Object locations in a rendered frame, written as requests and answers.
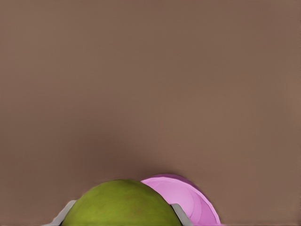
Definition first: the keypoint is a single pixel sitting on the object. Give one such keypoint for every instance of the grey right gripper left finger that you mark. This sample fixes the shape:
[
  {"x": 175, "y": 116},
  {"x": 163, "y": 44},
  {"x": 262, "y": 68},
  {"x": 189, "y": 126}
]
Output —
[{"x": 64, "y": 212}]

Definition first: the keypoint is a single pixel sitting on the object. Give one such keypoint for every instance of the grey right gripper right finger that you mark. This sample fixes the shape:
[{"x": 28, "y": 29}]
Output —
[{"x": 181, "y": 214}]

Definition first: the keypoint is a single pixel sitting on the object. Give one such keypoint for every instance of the green apple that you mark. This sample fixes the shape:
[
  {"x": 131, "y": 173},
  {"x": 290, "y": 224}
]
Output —
[{"x": 121, "y": 204}]

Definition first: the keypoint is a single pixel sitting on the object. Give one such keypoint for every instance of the pink bowl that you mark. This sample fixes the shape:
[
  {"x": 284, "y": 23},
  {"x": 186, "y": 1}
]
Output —
[{"x": 195, "y": 202}]

